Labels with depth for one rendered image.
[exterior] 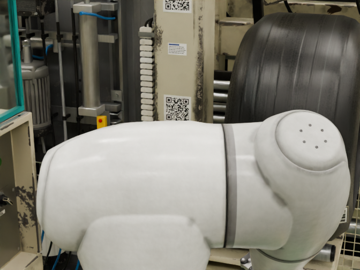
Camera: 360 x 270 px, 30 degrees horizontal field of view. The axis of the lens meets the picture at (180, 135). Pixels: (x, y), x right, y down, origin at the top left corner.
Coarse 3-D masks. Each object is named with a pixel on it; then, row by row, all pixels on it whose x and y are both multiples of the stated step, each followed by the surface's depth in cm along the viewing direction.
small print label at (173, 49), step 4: (168, 44) 171; (172, 44) 170; (176, 44) 170; (180, 44) 170; (184, 44) 169; (168, 48) 171; (172, 48) 171; (176, 48) 170; (180, 48) 170; (184, 48) 170; (168, 52) 171; (172, 52) 171; (176, 52) 171; (180, 52) 170; (184, 52) 170
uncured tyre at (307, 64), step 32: (256, 32) 160; (288, 32) 157; (320, 32) 155; (352, 32) 156; (256, 64) 153; (288, 64) 151; (320, 64) 149; (352, 64) 150; (256, 96) 150; (288, 96) 148; (320, 96) 146; (352, 96) 147; (352, 128) 147; (352, 160) 150; (352, 192) 157
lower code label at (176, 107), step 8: (168, 96) 175; (176, 96) 175; (184, 96) 174; (168, 104) 176; (176, 104) 175; (184, 104) 175; (168, 112) 177; (176, 112) 176; (184, 112) 175; (168, 120) 177; (176, 120) 177; (184, 120) 176
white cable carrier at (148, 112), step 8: (152, 32) 177; (144, 40) 174; (152, 40) 174; (144, 48) 174; (152, 48) 174; (144, 56) 175; (152, 56) 177; (144, 64) 176; (152, 64) 176; (144, 72) 177; (152, 72) 176; (144, 80) 180; (152, 80) 177; (144, 88) 178; (152, 88) 178; (144, 96) 179; (152, 96) 178; (144, 104) 180; (152, 104) 182; (144, 112) 180; (152, 112) 180; (144, 120) 181; (152, 120) 180
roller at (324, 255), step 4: (328, 244) 168; (244, 248) 174; (248, 248) 173; (324, 248) 167; (328, 248) 167; (332, 248) 167; (320, 252) 167; (324, 252) 167; (328, 252) 167; (332, 252) 166; (316, 256) 168; (320, 256) 167; (324, 256) 167; (328, 256) 166; (332, 256) 166; (320, 260) 168; (324, 260) 168; (328, 260) 167; (332, 260) 167
